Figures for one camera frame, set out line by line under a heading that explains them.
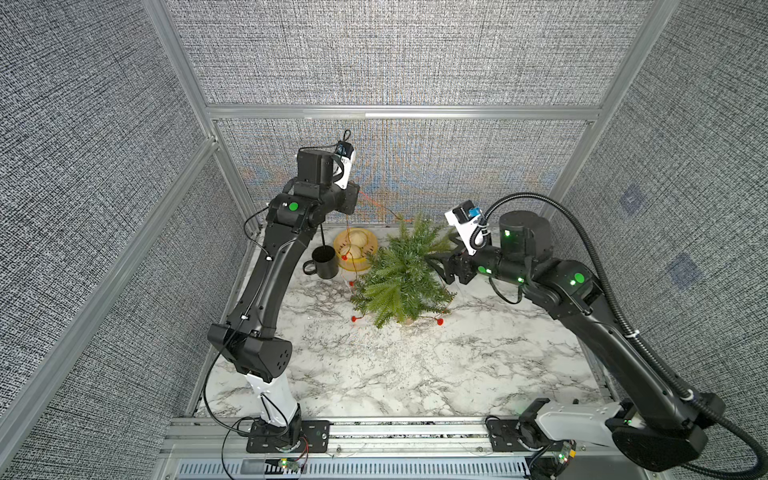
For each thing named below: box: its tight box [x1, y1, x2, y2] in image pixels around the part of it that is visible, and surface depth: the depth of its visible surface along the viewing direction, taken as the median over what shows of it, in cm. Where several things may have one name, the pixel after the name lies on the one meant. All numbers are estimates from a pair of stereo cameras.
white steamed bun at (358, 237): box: [349, 230, 368, 248], surface depth 111 cm
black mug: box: [302, 245, 339, 279], surface depth 102 cm
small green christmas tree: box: [350, 215, 456, 328], surface depth 73 cm
